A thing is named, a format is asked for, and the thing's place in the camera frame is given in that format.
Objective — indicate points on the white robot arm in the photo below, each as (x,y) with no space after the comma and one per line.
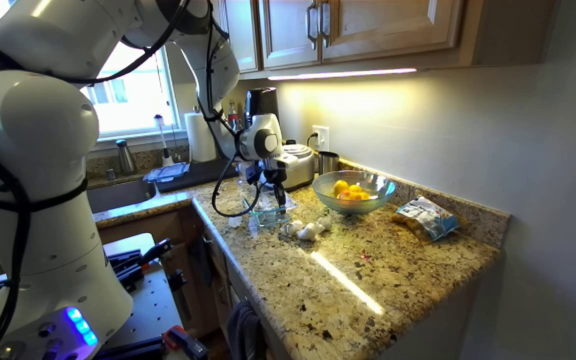
(62,296)

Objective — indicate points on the dish brush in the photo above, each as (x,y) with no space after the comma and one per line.
(167,157)

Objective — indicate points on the yellow lemon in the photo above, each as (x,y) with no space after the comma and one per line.
(341,186)

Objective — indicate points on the paper towel roll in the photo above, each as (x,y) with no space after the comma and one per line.
(201,141)

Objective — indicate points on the round glass fruit bowl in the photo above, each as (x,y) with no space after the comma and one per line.
(381,191)

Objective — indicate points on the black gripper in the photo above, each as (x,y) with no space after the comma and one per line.
(271,175)

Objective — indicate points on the white wall outlet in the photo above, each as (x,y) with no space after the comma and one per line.
(322,137)

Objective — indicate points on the black drying mat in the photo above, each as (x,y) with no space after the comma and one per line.
(184,175)

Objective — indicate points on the snack bag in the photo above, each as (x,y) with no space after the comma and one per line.
(432,218)

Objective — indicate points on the dark hanging towel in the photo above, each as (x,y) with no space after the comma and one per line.
(244,333)

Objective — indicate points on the garlic skin piece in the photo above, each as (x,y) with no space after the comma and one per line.
(235,222)

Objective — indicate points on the square glass bowl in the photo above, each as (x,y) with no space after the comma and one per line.
(268,215)

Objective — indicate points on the dark metal cup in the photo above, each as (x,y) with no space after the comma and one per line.
(327,161)

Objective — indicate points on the wooden upper cabinets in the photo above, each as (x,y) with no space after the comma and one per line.
(331,38)

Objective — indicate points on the orange fruit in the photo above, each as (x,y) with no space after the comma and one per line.
(355,195)

